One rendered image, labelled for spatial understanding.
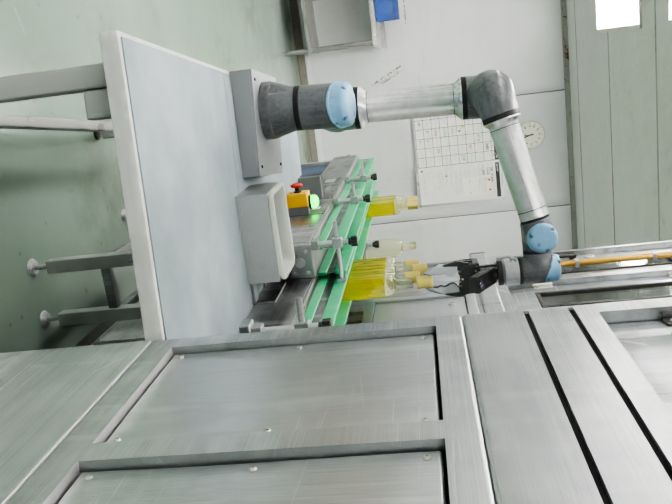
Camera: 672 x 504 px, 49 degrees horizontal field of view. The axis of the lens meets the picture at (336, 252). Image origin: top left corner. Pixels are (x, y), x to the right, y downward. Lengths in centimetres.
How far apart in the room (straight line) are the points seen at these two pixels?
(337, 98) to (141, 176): 78
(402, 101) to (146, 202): 97
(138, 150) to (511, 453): 78
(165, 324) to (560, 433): 72
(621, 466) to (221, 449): 41
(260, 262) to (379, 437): 106
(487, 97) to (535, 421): 121
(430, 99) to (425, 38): 586
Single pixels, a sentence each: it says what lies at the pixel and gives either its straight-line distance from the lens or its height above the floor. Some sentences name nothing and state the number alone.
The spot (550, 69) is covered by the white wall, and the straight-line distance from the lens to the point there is 800.
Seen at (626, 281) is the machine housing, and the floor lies 180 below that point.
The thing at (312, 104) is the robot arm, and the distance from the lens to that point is 191.
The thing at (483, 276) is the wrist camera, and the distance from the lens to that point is 200.
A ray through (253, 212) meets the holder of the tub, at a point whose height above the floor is 79.
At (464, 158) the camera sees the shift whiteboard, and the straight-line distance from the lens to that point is 796.
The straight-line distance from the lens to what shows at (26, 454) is 95.
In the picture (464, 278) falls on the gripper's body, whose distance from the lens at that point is 205.
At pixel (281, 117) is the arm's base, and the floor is 86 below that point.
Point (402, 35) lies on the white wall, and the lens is 789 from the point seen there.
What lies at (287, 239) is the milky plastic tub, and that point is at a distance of 195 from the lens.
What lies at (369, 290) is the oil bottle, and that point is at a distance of 204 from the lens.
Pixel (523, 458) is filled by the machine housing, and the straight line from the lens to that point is 76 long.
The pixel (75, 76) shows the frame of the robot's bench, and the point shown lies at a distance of 133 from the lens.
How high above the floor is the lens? 121
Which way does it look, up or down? 7 degrees down
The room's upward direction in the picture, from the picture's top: 84 degrees clockwise
